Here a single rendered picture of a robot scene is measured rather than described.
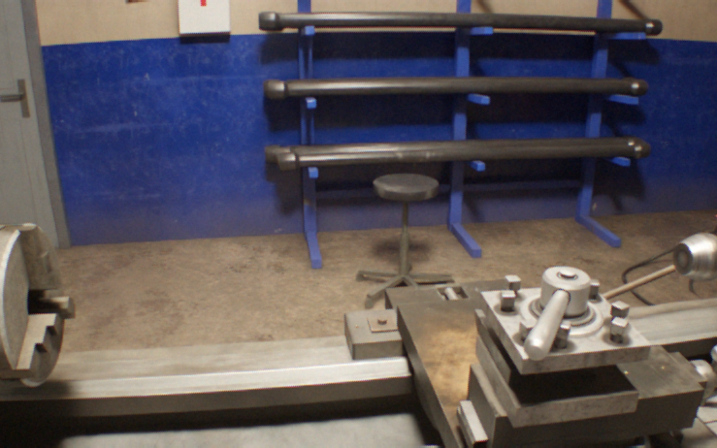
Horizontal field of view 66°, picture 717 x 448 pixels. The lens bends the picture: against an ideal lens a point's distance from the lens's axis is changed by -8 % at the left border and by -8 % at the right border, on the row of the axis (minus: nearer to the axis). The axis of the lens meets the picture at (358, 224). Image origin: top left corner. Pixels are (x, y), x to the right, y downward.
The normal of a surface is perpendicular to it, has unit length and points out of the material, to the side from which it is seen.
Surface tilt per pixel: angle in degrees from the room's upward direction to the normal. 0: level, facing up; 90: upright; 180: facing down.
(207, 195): 90
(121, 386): 49
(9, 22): 90
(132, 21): 90
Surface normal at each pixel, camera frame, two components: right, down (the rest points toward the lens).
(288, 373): 0.11, -0.36
